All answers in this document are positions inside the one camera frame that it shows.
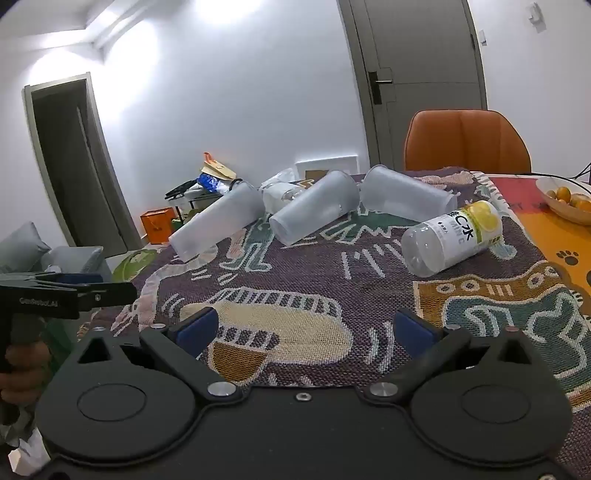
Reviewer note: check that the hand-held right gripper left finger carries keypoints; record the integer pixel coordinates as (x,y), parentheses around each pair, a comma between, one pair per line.
(199,330)

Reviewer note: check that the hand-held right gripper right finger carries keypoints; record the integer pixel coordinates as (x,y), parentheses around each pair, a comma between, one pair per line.
(412,330)

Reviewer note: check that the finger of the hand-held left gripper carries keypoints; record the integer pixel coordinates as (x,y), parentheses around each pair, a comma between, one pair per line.
(108,295)
(78,278)

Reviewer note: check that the frosted plastic cup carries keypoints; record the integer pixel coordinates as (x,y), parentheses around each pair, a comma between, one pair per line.
(217,221)
(314,207)
(406,194)

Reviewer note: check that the person's left hand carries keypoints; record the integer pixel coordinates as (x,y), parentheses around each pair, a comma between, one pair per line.
(23,357)

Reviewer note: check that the green yellow cushion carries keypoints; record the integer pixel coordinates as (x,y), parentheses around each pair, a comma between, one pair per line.
(131,265)

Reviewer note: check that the grey sofa cushion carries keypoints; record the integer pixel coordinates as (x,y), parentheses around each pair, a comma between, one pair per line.
(27,251)

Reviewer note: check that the orange paper bag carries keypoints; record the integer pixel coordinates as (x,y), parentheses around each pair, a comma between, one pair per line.
(158,227)

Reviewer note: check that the plastic bottle with lemon label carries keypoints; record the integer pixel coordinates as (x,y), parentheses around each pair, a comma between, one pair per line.
(443,240)

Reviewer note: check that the printed woven blanket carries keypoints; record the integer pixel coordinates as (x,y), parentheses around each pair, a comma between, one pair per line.
(323,295)

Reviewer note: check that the cluttered storage rack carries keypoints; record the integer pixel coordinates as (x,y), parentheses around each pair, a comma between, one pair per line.
(203,184)

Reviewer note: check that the crumpled white tissue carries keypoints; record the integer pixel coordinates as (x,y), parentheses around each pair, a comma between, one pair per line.
(25,457)

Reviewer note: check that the small clear plastic bottle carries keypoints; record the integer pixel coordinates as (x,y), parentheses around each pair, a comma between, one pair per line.
(281,196)

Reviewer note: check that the white plastic bag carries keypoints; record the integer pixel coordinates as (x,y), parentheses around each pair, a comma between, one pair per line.
(279,177)

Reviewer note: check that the white framed board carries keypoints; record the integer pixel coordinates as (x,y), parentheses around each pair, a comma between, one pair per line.
(330,162)

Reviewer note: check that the beige fruit bowl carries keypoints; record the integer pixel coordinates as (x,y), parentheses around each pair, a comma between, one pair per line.
(561,210)

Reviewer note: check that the orange leather chair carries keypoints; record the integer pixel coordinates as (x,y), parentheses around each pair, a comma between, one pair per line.
(466,141)

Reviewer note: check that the pile of oranges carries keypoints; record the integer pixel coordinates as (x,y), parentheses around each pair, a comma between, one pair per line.
(575,196)

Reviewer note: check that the grey door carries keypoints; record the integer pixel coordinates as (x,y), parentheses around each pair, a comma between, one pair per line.
(415,46)

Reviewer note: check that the white wall switch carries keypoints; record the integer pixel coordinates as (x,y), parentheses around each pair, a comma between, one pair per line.
(483,38)

